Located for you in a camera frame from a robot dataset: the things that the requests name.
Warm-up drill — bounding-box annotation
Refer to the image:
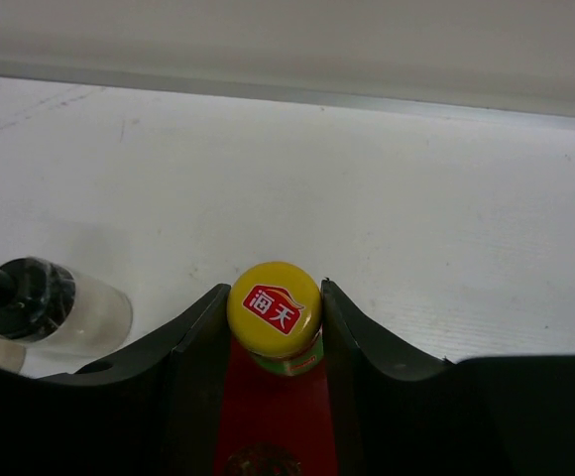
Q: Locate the red round tray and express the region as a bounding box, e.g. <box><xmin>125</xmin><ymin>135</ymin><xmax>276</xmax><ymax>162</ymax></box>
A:
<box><xmin>213</xmin><ymin>340</ymin><xmax>338</xmax><ymax>475</ymax></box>

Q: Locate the black pump jar white powder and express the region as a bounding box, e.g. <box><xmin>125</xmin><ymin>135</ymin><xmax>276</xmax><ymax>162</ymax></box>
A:
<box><xmin>0</xmin><ymin>257</ymin><xmax>133</xmax><ymax>358</ymax></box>

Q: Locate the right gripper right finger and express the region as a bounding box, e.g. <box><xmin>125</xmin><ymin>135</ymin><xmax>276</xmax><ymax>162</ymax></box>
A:
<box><xmin>321</xmin><ymin>280</ymin><xmax>575</xmax><ymax>475</ymax></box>

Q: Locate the sauce bottle yellow cap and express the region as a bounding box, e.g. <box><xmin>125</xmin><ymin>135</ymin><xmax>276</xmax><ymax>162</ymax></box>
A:
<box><xmin>226</xmin><ymin>261</ymin><xmax>324</xmax><ymax>377</ymax></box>

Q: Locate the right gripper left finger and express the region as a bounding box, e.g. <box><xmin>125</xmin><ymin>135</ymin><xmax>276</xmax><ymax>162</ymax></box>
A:
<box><xmin>0</xmin><ymin>284</ymin><xmax>230</xmax><ymax>475</ymax></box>

